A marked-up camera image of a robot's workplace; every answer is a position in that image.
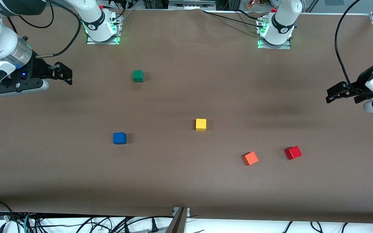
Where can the yellow cube block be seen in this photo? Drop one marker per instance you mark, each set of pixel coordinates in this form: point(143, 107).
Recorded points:
point(200, 124)

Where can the green cube block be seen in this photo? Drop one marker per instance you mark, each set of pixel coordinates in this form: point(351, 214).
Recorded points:
point(138, 76)

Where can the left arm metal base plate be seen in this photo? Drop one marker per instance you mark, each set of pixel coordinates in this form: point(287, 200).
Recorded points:
point(287, 47)

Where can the brown table cover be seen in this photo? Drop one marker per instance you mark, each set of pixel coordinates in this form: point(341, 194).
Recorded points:
point(173, 178)

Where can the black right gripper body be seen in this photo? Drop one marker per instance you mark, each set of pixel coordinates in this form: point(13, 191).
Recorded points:
point(39, 69)

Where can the red cube block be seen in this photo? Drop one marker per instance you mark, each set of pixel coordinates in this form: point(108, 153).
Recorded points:
point(293, 152)

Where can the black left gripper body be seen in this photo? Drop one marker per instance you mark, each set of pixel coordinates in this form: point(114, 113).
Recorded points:
point(360, 84)

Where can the silver metal rail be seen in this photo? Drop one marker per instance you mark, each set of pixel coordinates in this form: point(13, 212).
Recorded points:
point(191, 4)

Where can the blue cube block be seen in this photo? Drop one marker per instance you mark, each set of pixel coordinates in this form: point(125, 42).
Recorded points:
point(119, 138)

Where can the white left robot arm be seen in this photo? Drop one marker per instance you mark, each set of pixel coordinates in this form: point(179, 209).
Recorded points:
point(283, 19)

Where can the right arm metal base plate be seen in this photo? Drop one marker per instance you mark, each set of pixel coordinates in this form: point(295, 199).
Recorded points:
point(92, 41)

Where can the black power plug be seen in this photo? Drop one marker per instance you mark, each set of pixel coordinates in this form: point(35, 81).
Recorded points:
point(154, 226)

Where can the orange cube block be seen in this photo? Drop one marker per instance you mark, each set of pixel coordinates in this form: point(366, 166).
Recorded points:
point(250, 158)

